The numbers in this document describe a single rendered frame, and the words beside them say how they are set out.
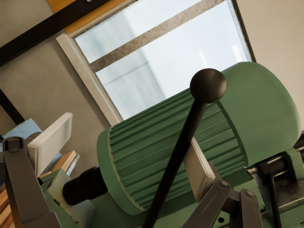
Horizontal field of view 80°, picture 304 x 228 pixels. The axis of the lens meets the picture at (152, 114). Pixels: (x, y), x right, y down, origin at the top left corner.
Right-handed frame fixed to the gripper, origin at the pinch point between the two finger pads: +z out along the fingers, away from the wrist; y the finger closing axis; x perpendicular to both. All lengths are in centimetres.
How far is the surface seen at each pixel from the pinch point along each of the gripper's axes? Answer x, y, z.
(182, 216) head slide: -17.3, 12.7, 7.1
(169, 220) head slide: -18.5, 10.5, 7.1
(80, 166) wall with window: -115, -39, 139
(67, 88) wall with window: -39, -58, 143
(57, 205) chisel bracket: -22.6, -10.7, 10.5
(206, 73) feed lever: 8.8, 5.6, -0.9
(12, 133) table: -22, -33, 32
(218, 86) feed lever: 8.0, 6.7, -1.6
